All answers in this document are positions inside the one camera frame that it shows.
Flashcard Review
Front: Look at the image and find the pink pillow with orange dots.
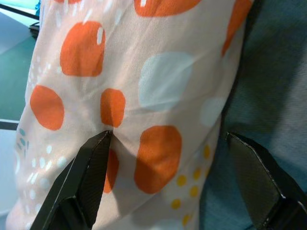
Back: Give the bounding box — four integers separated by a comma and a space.
5, 0, 255, 230

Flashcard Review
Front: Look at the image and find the teal fabric sofa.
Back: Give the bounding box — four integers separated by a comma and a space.
191, 0, 307, 230

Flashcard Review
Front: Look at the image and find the black metal frame bar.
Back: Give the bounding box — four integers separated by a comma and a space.
0, 120, 20, 131

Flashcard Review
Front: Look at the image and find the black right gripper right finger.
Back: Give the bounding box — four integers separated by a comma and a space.
225, 131, 307, 230

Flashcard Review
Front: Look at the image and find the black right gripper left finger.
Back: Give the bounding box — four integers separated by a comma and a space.
30, 130, 112, 230

